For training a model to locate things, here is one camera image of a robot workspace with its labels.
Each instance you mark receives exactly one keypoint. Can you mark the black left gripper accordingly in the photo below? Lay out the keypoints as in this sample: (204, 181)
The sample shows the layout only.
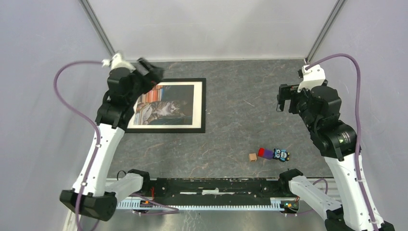
(154, 74)

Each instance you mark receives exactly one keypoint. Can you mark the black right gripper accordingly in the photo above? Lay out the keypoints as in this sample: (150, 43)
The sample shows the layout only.
(289, 92)

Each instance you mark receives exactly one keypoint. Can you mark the cat photo print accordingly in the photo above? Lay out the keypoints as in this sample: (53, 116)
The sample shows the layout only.
(165, 105)

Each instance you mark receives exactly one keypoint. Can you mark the black picture frame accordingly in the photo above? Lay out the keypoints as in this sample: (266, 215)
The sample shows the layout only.
(197, 130)

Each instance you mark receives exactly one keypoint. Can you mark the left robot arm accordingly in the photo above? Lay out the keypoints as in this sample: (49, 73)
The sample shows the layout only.
(89, 195)

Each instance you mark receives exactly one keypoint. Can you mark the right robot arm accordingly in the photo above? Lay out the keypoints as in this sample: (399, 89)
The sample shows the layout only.
(319, 109)

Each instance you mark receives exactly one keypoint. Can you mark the blue owl toy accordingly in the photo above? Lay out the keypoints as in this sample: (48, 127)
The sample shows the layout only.
(281, 155)

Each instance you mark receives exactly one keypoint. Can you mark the red purple toy brick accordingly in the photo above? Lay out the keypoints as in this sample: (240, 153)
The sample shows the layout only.
(265, 153)

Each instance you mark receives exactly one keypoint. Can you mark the small wooden cube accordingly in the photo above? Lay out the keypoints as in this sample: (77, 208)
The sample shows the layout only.
(252, 157)

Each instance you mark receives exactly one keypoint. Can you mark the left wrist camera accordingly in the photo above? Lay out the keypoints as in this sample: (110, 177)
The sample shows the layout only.
(118, 61)

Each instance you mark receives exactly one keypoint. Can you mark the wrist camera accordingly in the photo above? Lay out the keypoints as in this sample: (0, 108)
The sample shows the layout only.
(118, 61)
(312, 77)

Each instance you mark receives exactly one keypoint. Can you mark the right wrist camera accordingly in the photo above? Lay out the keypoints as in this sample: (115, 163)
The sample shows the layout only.
(312, 77)

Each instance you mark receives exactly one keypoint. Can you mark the aluminium frame rail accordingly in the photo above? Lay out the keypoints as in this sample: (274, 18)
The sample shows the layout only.
(97, 26)

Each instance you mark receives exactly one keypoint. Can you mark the white cable duct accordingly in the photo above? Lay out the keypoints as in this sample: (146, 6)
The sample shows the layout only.
(135, 203)

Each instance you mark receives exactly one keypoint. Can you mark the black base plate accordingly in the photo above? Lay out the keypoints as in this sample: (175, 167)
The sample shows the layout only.
(214, 191)

